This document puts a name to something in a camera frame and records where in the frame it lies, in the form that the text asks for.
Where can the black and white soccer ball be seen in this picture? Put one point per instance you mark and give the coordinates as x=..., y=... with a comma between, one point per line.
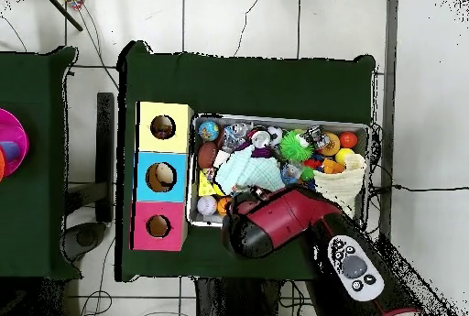
x=274, y=134

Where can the large green spiky eyed ball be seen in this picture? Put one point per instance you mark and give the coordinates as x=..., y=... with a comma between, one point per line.
x=295, y=146

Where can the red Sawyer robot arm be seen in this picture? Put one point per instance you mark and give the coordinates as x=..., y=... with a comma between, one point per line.
x=285, y=217

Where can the wooden box with three holes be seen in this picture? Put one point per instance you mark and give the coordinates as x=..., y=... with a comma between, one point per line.
x=179, y=184

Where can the white baseball toy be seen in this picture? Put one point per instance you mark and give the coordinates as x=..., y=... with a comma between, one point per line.
x=207, y=205

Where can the pink bowl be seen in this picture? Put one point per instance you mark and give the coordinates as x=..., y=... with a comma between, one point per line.
x=16, y=136

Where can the mint green cloth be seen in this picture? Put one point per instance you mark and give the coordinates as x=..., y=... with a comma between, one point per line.
x=256, y=173

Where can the orange basketball toy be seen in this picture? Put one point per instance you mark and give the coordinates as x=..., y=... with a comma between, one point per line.
x=222, y=205

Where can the dark green side tablecloth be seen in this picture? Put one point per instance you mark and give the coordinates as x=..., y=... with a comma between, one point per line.
x=36, y=129

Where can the black rod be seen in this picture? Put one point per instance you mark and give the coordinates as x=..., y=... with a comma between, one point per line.
x=62, y=10

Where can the shallow mesh bin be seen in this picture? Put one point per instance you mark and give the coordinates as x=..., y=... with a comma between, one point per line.
x=285, y=122

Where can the cream knitted cloth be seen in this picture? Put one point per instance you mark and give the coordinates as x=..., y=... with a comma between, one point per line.
x=339, y=184

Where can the brown football toy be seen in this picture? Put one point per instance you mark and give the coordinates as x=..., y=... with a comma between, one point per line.
x=207, y=154

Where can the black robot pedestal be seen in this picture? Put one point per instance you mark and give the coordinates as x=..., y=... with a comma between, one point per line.
x=234, y=299

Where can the blue globe ball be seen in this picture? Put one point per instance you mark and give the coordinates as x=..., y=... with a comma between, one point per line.
x=209, y=130

